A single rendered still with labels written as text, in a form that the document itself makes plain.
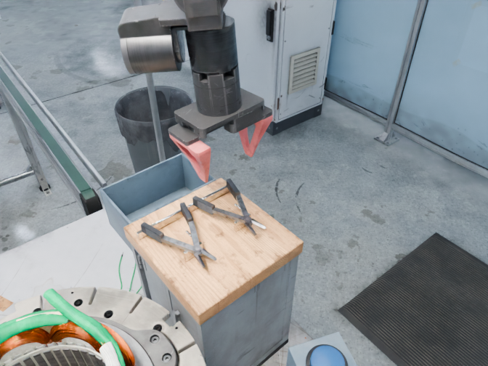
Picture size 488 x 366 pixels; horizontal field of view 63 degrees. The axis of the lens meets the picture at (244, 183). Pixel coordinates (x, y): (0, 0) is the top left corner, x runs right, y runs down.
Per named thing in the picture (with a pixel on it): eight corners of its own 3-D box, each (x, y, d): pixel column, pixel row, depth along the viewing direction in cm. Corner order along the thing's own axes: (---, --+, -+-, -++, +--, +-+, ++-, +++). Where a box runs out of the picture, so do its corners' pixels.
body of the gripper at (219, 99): (175, 124, 52) (163, 70, 47) (235, 96, 57) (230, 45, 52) (204, 143, 48) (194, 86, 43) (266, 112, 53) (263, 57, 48)
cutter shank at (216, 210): (212, 213, 61) (212, 210, 60) (214, 210, 61) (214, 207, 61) (248, 224, 59) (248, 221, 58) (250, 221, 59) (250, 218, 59)
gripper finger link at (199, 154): (177, 176, 57) (164, 119, 51) (217, 155, 60) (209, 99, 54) (205, 199, 52) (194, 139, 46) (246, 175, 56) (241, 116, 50)
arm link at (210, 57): (233, 19, 42) (234, 3, 46) (168, 24, 42) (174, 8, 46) (238, 80, 46) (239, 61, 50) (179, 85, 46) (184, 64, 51)
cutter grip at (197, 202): (192, 205, 63) (192, 197, 62) (195, 202, 63) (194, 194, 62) (212, 215, 61) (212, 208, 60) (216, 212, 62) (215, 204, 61)
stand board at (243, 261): (125, 237, 63) (123, 226, 61) (221, 187, 72) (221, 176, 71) (200, 326, 51) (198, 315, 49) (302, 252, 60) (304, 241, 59)
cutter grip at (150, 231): (141, 232, 58) (139, 224, 57) (145, 229, 59) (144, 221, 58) (161, 243, 57) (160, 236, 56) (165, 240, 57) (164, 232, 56)
